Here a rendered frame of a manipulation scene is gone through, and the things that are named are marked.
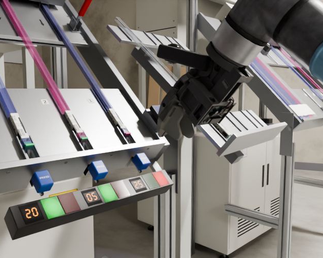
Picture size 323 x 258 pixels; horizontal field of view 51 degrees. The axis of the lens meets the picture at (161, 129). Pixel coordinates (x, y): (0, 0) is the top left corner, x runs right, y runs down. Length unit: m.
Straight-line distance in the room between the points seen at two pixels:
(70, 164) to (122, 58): 3.81
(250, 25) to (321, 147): 3.46
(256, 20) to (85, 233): 0.81
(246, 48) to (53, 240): 0.76
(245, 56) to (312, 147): 3.43
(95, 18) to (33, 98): 3.97
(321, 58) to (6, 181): 0.50
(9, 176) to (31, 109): 0.17
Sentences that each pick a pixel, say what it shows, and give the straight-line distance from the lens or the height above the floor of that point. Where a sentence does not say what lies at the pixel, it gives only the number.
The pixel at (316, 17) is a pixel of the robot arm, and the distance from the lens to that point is 0.49.
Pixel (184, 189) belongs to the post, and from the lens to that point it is 1.04.
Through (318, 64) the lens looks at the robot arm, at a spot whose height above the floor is 0.88.
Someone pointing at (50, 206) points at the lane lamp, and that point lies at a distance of 0.59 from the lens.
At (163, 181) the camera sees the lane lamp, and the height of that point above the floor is 0.65.
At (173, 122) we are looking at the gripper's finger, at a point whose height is 0.79.
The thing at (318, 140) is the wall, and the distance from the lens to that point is 3.92.
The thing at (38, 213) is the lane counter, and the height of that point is 0.66.
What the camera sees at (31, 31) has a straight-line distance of 0.94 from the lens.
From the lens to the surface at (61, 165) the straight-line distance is 0.63.
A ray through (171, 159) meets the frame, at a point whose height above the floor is 0.67.
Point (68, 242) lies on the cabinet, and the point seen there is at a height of 0.41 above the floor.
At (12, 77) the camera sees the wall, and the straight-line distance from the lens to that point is 4.69.
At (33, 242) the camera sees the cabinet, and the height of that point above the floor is 0.44.
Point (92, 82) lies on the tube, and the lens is 0.83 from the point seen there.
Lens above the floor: 0.85
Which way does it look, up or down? 7 degrees down
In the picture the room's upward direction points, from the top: straight up
